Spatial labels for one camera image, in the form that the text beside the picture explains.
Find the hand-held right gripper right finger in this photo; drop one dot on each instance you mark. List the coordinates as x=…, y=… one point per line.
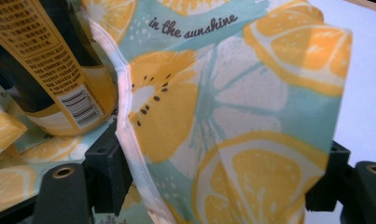
x=327, y=186

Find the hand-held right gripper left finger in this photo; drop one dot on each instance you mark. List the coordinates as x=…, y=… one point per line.
x=109, y=174

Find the orange slice print cloth bag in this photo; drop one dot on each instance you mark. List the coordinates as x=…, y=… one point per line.
x=238, y=93

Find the dark bottle with yellow label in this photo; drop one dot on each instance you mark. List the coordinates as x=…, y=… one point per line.
x=36, y=46

